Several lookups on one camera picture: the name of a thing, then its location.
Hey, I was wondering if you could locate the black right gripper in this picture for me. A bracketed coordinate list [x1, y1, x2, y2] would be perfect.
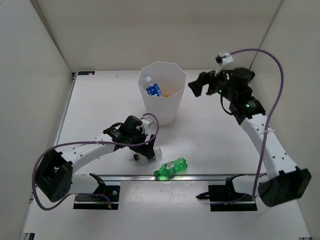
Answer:
[188, 65, 237, 102]

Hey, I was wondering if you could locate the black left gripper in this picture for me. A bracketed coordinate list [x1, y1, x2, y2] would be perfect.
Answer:
[126, 128, 156, 156]

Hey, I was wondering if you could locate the clear bottle black label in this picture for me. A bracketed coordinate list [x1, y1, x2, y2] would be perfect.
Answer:
[133, 146, 162, 162]

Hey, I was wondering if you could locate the green plastic bottle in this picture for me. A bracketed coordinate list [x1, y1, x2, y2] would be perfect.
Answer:
[153, 157, 188, 179]

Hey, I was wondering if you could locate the orange juice bottle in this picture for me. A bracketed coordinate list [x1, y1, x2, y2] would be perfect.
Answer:
[161, 86, 179, 98]

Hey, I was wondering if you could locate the clear bottle blue label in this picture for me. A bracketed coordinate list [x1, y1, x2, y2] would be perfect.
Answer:
[144, 76, 163, 97]

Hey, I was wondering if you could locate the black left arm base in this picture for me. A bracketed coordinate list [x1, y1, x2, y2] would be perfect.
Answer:
[70, 173, 121, 210]

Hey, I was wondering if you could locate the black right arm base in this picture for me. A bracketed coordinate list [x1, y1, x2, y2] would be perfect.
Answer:
[196, 174, 258, 212]

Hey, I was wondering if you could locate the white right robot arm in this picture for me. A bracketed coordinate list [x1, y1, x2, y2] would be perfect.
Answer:
[188, 67, 312, 207]

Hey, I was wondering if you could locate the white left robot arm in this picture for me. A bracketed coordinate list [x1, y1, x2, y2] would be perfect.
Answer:
[35, 114, 157, 203]

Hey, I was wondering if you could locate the white octagonal plastic bin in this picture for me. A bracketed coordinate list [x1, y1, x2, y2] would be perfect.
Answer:
[137, 61, 187, 126]

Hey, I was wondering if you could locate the left table corner label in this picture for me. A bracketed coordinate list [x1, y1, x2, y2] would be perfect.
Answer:
[77, 71, 95, 76]

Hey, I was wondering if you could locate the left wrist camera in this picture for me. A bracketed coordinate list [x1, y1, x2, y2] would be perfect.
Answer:
[140, 116, 154, 131]

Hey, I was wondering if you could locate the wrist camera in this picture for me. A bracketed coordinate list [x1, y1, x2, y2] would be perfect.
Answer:
[214, 52, 234, 76]
[140, 116, 154, 131]

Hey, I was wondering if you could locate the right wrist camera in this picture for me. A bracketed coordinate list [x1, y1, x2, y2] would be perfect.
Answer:
[214, 52, 234, 76]

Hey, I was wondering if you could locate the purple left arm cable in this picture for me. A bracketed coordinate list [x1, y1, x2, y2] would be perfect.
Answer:
[32, 113, 161, 210]

